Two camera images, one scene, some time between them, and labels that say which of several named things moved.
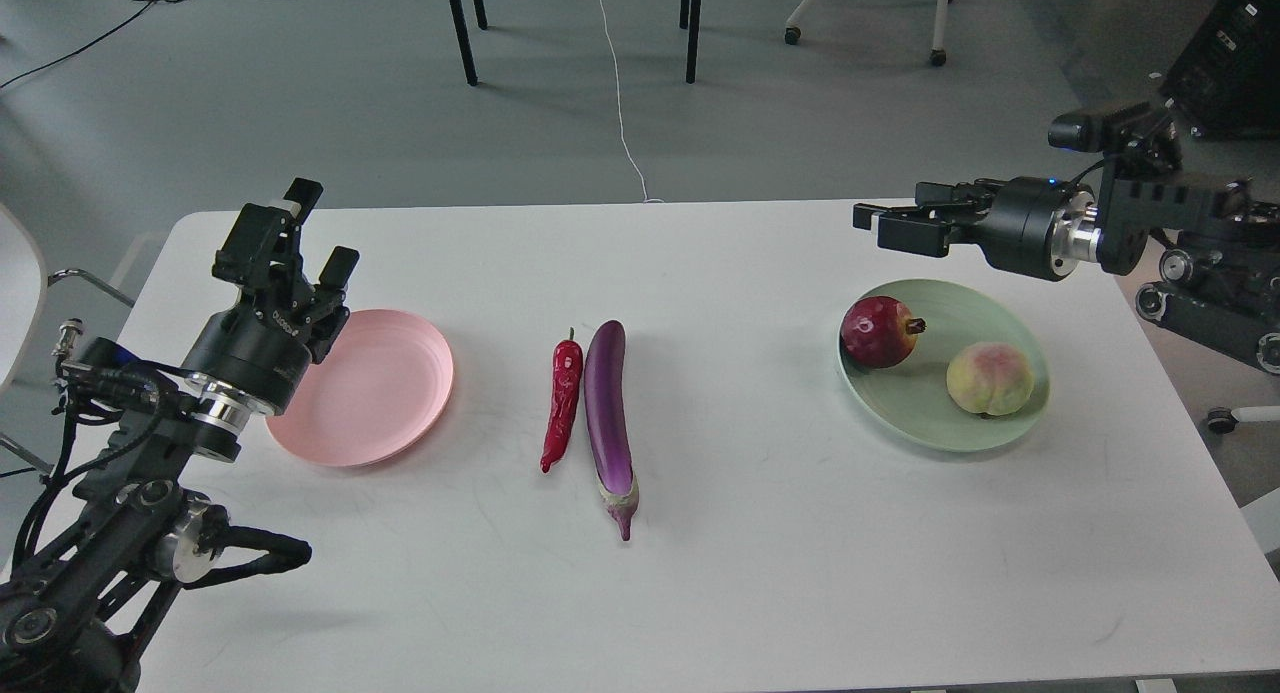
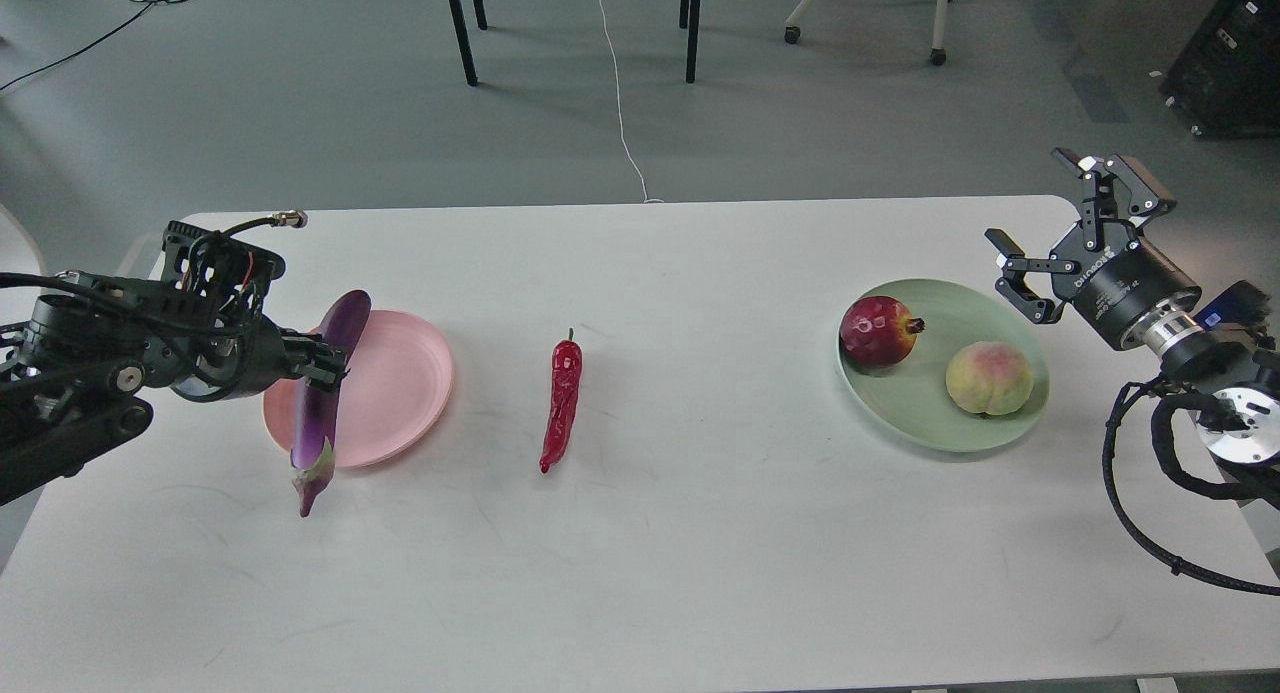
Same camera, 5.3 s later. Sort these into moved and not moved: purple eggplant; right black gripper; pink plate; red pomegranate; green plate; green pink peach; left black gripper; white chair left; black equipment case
Moved: left black gripper; purple eggplant; right black gripper
Not moved: red pomegranate; white chair left; green pink peach; black equipment case; green plate; pink plate
